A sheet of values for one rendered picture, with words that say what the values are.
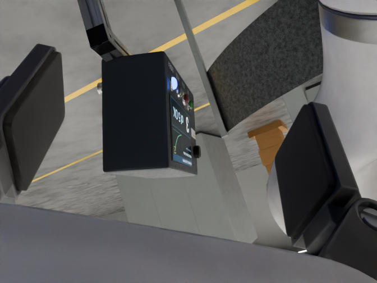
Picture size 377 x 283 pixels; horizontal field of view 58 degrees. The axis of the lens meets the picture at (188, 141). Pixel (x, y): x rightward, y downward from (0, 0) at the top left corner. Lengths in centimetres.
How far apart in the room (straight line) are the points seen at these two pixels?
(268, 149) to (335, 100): 774
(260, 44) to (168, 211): 504
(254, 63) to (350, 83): 156
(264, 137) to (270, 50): 636
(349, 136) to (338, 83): 3
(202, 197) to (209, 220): 42
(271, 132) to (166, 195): 296
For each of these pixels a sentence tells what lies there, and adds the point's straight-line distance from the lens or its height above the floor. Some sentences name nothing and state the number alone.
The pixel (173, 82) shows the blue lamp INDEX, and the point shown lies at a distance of 57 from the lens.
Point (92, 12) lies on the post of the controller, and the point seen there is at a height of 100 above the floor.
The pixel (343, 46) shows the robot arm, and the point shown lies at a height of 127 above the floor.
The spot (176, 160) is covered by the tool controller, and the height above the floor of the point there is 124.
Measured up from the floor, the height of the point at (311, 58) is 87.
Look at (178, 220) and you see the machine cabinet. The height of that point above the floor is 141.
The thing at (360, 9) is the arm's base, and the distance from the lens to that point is 19.
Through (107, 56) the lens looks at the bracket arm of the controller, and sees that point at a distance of 57.
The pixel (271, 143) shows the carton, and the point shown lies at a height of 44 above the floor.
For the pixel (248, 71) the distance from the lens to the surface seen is 180.
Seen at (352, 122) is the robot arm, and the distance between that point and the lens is 22.
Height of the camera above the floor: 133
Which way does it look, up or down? 11 degrees down
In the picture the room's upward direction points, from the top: 162 degrees clockwise
